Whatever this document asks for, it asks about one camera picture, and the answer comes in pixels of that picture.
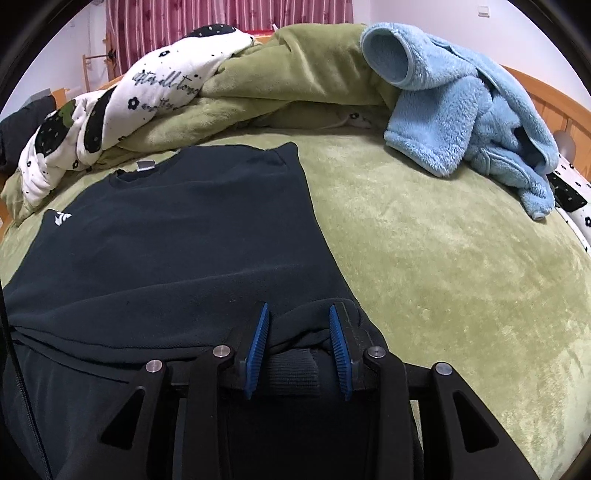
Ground white black patterned quilt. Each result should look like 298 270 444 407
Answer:
18 24 254 207

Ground white black patterned pillow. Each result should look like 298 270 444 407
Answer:
548 155 591 254

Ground dark navy sweatshirt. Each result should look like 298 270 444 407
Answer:
1 143 387 479

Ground green plush blanket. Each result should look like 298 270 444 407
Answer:
0 22 403 227

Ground pink floral curtain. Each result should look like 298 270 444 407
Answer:
105 0 353 76

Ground wooden bed frame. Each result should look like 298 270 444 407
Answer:
506 67 590 180

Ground light blue fleece garment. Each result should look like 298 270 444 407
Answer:
361 23 559 221

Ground dark clothes on footboard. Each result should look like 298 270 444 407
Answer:
0 95 56 176

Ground green plush bed sheet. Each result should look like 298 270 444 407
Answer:
0 128 591 480

